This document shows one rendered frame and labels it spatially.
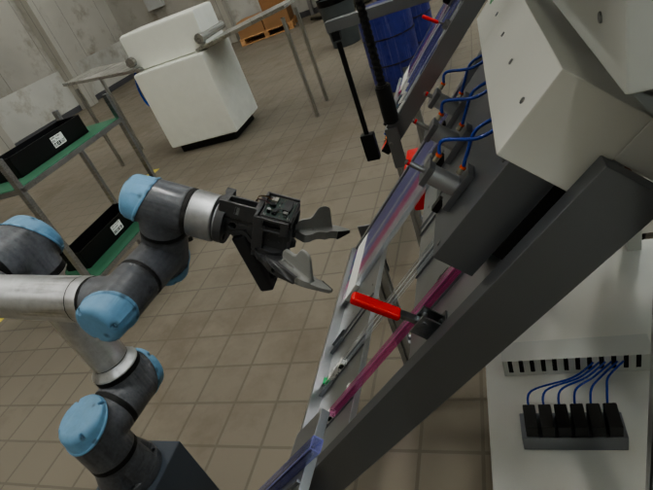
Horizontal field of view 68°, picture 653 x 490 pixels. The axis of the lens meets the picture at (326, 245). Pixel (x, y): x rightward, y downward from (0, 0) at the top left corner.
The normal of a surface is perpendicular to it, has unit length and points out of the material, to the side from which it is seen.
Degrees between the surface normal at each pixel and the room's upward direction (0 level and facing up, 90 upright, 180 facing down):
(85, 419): 7
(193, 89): 90
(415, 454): 0
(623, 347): 0
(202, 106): 90
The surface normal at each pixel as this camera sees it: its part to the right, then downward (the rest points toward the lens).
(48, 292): -0.38, -0.34
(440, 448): -0.33, -0.79
